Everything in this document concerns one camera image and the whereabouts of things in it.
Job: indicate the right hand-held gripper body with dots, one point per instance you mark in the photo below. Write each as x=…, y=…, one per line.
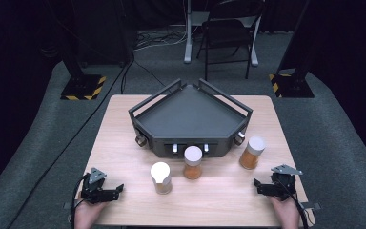
x=286, y=184

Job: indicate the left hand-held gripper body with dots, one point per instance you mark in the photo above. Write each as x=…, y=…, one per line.
x=92, y=189

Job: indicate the light orange spice jar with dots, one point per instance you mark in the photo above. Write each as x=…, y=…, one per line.
x=251, y=156

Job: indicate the dark orange spice jar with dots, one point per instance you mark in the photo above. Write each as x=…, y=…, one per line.
x=193, y=165

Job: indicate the dark grey corner rack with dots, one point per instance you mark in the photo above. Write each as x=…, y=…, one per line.
x=190, y=117

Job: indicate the person's left hand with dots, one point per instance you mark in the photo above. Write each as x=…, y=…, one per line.
x=85, y=214

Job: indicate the person's right hand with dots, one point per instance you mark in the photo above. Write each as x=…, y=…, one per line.
x=287, y=213

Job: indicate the black stand striped base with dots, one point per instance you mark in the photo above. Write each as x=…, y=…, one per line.
x=294, y=86
x=82, y=87

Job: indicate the black folding chair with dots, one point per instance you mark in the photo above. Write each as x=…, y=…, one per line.
x=225, y=35

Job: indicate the black equipment case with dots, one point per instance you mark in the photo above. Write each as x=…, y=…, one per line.
x=105, y=35

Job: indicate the grey table edge bracket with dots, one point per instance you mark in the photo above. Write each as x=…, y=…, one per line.
x=313, y=206
x=68, y=205

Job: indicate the white desk frame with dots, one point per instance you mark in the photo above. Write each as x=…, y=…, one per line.
x=188, y=47

